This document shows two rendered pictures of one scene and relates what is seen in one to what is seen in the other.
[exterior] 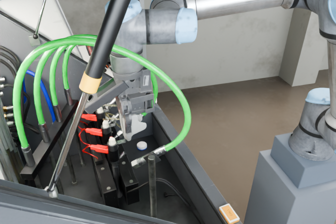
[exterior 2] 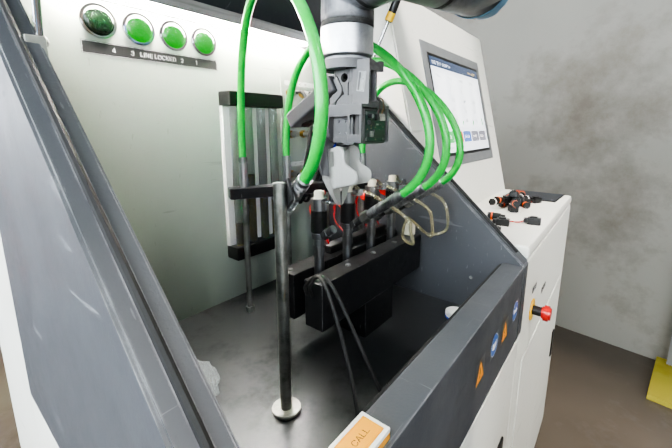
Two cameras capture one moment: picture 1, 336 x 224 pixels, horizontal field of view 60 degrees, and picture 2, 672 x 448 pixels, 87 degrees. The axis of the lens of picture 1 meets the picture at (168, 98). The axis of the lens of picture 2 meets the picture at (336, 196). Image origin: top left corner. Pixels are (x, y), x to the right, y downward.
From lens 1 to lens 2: 0.64 m
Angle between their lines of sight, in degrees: 60
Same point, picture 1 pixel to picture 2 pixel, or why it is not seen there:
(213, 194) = (401, 397)
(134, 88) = (346, 95)
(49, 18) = (387, 72)
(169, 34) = not seen: outside the picture
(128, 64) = (327, 36)
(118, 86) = not seen: hidden behind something
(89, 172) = not seen: hidden behind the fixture
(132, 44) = (334, 0)
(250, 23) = not seen: outside the picture
